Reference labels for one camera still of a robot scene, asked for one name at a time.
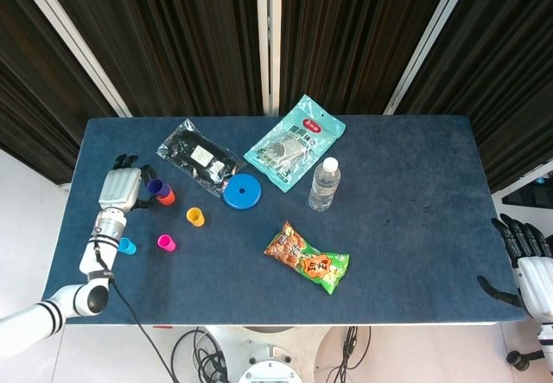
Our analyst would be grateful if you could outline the dark brown pleated curtain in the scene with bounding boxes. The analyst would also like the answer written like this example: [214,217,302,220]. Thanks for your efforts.
[38,0,264,118]
[0,0,118,185]
[395,0,553,194]
[279,0,457,116]

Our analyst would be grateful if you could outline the blue table cloth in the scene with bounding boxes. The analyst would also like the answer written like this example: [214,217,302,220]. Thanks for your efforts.
[42,114,528,326]

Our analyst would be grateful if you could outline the white frame post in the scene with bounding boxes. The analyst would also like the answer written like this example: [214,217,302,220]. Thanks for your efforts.
[10,0,133,118]
[255,0,283,116]
[383,0,474,116]

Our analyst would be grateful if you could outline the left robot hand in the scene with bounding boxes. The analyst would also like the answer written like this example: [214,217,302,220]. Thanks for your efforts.
[98,153,161,216]

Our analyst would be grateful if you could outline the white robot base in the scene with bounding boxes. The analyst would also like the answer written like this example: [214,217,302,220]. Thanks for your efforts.
[207,325,342,383]

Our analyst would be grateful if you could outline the teal cleaning cloth package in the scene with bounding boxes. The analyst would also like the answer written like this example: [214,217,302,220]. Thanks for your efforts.
[243,93,346,193]

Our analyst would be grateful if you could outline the black floor cable bundle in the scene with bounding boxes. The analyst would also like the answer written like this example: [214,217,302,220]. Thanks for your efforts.
[170,326,228,383]
[323,325,372,383]

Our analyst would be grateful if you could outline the black item in clear bag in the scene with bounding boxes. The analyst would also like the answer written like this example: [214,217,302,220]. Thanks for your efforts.
[156,118,247,198]

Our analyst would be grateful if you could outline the black device with blue light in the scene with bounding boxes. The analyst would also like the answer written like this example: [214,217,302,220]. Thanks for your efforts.
[500,175,553,206]

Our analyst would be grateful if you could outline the orange green snack bag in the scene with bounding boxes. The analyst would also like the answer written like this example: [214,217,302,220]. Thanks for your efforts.
[264,220,350,296]

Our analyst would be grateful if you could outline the purple plastic cup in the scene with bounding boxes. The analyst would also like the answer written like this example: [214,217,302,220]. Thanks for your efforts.
[145,178,169,197]

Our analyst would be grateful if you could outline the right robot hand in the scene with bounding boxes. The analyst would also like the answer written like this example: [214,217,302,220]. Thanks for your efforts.
[477,214,553,322]

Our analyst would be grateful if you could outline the blue disc with hole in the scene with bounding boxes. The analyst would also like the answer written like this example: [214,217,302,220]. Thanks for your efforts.
[223,173,263,210]

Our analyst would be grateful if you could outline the clear water bottle white cap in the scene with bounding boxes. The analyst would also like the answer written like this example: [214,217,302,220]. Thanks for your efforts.
[308,156,341,212]

